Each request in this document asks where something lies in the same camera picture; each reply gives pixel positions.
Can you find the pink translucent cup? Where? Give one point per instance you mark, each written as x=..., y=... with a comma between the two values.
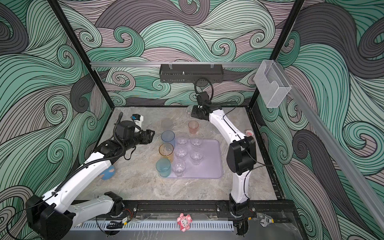
x=193, y=127

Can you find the teal translucent cup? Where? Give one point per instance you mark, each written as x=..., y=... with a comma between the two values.
x=163, y=167

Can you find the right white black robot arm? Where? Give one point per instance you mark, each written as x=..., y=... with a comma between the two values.
x=241, y=156

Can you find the bear plush toy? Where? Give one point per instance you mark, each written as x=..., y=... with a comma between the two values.
x=107, y=174

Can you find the silver adjustable wrench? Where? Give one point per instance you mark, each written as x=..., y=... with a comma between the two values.
x=266, y=220

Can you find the yellow translucent cup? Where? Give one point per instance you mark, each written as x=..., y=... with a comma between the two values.
x=166, y=150

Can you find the lilac plastic tray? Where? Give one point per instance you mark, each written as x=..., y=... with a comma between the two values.
x=210, y=167

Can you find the pink flower toy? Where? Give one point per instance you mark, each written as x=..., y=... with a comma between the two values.
x=184, y=222

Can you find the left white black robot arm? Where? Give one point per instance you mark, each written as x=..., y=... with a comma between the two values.
x=54, y=214

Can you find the small pink white toy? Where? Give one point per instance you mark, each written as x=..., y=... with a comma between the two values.
x=249, y=133

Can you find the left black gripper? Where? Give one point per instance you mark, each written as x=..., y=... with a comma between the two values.
x=146, y=136

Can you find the clear glass cup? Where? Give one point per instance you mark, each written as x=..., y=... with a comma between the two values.
x=189, y=111
x=181, y=151
x=196, y=141
x=197, y=156
x=179, y=167
x=182, y=139

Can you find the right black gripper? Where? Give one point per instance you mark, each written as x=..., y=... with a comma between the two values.
x=194, y=113

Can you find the blue translucent cup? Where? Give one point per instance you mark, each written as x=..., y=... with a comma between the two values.
x=168, y=137

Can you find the white slotted cable duct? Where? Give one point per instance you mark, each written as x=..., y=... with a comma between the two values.
x=157, y=226

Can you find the black wall-mounted rack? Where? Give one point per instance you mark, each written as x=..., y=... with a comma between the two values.
x=189, y=73

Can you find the clear acrylic wall box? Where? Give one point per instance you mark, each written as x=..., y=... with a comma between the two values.
x=272, y=83

